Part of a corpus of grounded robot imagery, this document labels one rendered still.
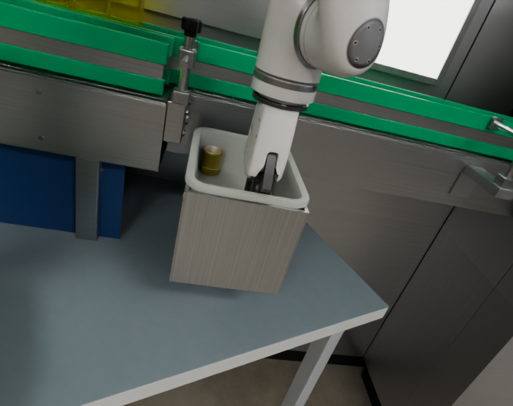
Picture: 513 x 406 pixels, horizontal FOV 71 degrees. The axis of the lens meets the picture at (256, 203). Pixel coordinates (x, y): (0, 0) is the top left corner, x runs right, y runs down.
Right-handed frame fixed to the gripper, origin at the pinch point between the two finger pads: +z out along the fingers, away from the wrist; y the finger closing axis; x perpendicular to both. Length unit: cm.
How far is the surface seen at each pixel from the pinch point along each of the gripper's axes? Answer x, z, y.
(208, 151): -8.0, -1.5, -10.8
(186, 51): -13.7, -16.7, -10.3
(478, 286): 69, 27, -22
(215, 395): 9, 97, -29
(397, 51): 31, -22, -40
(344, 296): 24.5, 22.6, -6.1
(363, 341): 64, 79, -44
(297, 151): 9.9, -0.9, -21.4
